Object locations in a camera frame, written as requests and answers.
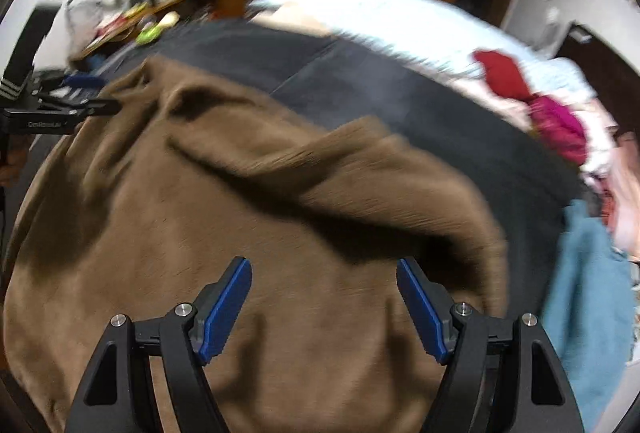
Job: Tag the brown fleece garment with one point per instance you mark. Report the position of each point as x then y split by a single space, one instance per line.
200 213

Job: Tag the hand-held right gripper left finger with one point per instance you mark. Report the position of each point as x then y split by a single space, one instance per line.
225 313

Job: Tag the dark wooden headboard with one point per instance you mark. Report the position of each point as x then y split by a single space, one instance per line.
600 48

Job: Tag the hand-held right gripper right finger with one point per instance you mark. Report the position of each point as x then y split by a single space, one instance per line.
422 313

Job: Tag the teal cloth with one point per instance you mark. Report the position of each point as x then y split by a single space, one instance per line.
585 313

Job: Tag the red garment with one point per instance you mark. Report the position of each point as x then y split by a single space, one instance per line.
500 73

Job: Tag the pink blanket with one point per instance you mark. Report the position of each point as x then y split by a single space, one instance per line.
620 193

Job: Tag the translucent plastic bag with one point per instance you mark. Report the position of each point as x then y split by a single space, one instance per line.
82 23

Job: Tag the magenta garment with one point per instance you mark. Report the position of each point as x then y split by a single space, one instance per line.
560 128

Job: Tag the light blue quilt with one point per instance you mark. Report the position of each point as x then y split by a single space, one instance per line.
400 13

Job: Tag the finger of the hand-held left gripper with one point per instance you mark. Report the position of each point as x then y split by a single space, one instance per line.
102 106
85 81

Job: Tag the yellow green object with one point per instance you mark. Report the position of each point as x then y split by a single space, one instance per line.
155 29

